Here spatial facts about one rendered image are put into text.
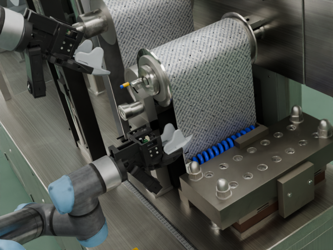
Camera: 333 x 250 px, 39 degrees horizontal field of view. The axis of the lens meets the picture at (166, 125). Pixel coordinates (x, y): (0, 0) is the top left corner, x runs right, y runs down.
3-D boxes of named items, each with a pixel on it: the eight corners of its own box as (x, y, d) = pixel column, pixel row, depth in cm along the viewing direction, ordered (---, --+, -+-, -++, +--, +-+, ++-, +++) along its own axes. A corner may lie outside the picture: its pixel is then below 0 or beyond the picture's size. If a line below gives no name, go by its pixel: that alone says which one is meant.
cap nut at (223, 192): (212, 194, 107) (209, 178, 105) (225, 186, 108) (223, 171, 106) (222, 202, 104) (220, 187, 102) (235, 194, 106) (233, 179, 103)
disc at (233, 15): (221, 58, 130) (215, 6, 122) (223, 57, 131) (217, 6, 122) (257, 75, 119) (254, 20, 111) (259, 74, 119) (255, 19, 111)
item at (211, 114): (185, 163, 120) (172, 101, 110) (255, 125, 128) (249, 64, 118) (186, 164, 119) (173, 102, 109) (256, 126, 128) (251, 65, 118)
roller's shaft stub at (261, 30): (234, 45, 124) (232, 29, 121) (254, 35, 126) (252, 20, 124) (245, 49, 120) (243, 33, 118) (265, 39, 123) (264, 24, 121)
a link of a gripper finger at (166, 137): (188, 118, 114) (156, 134, 111) (192, 138, 118) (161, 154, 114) (181, 113, 117) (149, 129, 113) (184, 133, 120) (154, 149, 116)
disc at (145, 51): (143, 94, 121) (131, 41, 113) (144, 93, 121) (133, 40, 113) (174, 116, 110) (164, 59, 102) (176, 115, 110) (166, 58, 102)
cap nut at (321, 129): (313, 134, 119) (313, 119, 116) (324, 128, 120) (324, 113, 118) (325, 140, 116) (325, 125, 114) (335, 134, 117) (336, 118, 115)
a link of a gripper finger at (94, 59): (122, 56, 102) (83, 41, 97) (111, 82, 103) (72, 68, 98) (117, 53, 104) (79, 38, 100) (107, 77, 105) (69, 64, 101)
